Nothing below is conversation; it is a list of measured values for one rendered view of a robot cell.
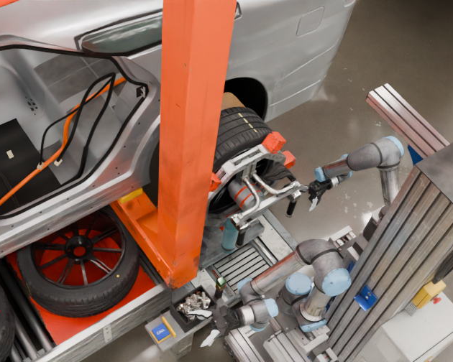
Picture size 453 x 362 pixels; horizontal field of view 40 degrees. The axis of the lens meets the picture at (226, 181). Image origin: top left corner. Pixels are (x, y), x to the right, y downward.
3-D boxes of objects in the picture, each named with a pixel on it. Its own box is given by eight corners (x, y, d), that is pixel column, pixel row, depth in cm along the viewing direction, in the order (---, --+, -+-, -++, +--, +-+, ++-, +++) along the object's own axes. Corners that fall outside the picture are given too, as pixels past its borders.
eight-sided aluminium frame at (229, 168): (267, 188, 368) (284, 130, 323) (275, 196, 365) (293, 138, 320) (191, 232, 346) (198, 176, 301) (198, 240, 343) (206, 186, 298)
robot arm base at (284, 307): (312, 307, 302) (316, 298, 293) (287, 322, 296) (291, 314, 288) (293, 282, 308) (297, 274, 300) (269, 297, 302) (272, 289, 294)
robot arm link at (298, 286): (300, 279, 298) (306, 266, 287) (312, 304, 292) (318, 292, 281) (277, 286, 295) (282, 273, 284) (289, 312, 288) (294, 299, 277)
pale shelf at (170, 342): (211, 286, 346) (211, 283, 343) (229, 309, 339) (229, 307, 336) (144, 327, 328) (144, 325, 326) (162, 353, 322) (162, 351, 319)
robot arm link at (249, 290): (316, 223, 249) (229, 284, 270) (328, 247, 244) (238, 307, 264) (330, 228, 258) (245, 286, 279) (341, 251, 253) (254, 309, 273)
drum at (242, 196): (244, 184, 343) (248, 169, 332) (269, 212, 334) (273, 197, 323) (224, 195, 337) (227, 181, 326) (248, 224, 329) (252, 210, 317)
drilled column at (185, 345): (181, 337, 371) (185, 309, 337) (191, 350, 367) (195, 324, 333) (167, 346, 367) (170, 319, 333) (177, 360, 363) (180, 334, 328)
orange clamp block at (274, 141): (267, 144, 326) (277, 131, 322) (277, 154, 323) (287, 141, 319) (260, 144, 320) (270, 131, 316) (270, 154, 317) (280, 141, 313)
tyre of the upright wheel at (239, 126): (149, 207, 351) (239, 169, 387) (173, 238, 342) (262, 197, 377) (170, 126, 303) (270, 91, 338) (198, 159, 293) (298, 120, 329)
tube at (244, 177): (244, 178, 321) (247, 166, 312) (267, 205, 313) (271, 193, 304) (216, 193, 314) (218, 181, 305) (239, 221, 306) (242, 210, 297)
